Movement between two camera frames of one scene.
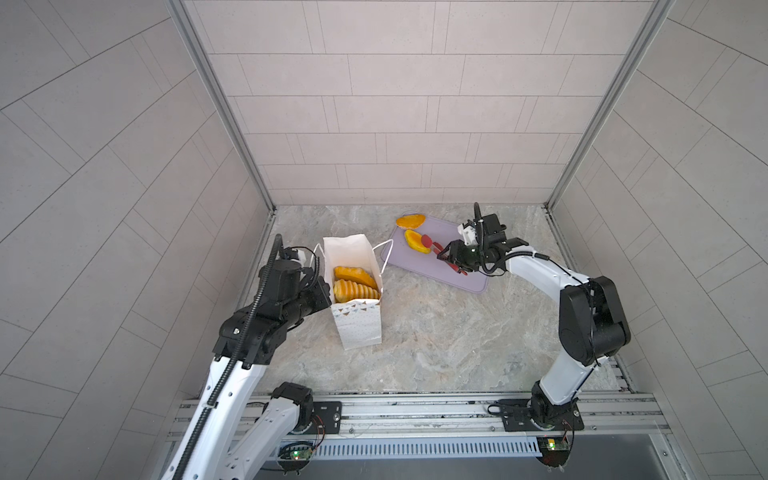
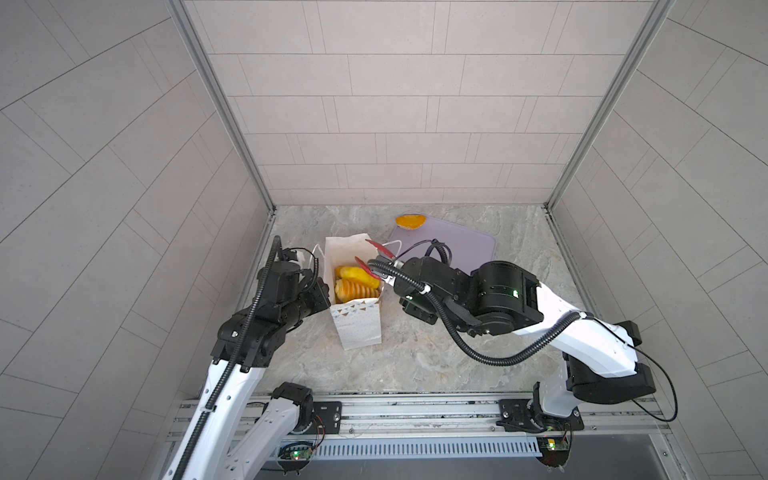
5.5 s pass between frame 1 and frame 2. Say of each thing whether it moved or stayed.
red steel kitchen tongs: moved
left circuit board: stayed
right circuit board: stayed
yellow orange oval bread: moved
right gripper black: moved
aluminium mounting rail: stayed
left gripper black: stayed
